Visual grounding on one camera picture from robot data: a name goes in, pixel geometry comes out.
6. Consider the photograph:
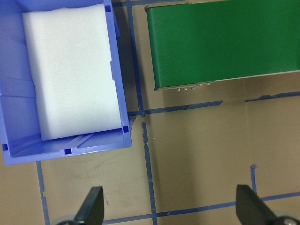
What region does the green conveyor belt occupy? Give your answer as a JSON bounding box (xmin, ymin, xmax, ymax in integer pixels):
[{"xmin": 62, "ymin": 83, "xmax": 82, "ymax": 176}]
[{"xmin": 144, "ymin": 0, "xmax": 300, "ymax": 92}]

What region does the blue plastic storage bin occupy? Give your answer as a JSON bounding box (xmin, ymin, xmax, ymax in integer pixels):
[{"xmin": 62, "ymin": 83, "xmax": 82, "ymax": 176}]
[{"xmin": 0, "ymin": 0, "xmax": 133, "ymax": 166}]

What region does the white foam pad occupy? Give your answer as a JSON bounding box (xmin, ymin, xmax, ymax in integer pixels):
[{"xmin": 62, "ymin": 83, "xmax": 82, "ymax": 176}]
[{"xmin": 21, "ymin": 3, "xmax": 123, "ymax": 142}]

